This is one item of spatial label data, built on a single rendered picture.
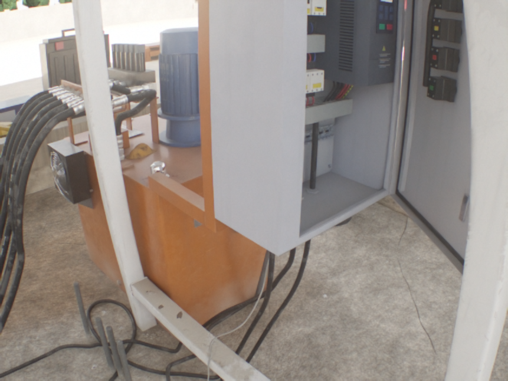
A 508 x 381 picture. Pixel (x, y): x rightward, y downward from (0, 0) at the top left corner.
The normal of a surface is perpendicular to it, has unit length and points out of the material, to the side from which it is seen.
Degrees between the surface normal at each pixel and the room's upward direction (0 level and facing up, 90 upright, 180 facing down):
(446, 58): 90
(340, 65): 90
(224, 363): 0
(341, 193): 0
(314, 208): 0
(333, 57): 90
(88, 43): 91
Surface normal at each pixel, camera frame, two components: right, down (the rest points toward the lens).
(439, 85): 0.15, 0.43
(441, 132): -0.99, 0.07
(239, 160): -0.75, 0.29
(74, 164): 0.72, 0.30
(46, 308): 0.00, -0.90
